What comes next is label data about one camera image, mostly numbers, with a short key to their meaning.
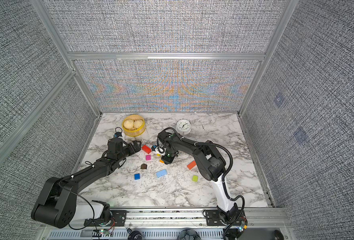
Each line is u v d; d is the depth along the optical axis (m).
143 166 0.92
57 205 0.42
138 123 1.06
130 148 0.80
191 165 0.92
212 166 0.54
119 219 0.74
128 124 1.06
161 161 0.88
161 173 0.88
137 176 0.88
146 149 0.97
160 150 0.85
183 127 1.06
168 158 0.83
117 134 0.79
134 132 1.04
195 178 0.87
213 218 0.73
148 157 0.95
